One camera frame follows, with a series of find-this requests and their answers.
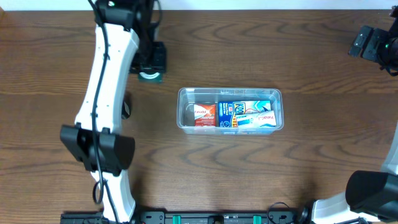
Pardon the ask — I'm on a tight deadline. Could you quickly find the red Panadol ActiFast box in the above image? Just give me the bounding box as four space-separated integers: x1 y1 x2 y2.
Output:
193 104 216 127

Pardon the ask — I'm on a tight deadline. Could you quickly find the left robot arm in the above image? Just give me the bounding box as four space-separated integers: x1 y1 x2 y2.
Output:
60 0 167 223

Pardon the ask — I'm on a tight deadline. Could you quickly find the clear plastic container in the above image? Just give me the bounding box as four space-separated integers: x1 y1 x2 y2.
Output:
177 88 284 135

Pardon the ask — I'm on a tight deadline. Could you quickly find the white blue Panadol box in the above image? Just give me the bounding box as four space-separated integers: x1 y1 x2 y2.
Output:
236 111 276 128

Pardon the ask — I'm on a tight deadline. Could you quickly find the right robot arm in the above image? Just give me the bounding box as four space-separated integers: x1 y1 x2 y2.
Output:
294 6 397 223

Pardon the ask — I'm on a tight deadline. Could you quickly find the blue KoolFever box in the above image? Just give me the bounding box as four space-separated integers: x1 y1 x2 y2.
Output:
218 100 271 128

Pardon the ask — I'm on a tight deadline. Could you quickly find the dark syrup bottle white cap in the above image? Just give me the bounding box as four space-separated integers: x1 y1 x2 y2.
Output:
121 92 131 119

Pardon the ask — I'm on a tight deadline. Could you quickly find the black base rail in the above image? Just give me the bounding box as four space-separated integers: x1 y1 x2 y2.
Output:
60 210 305 224

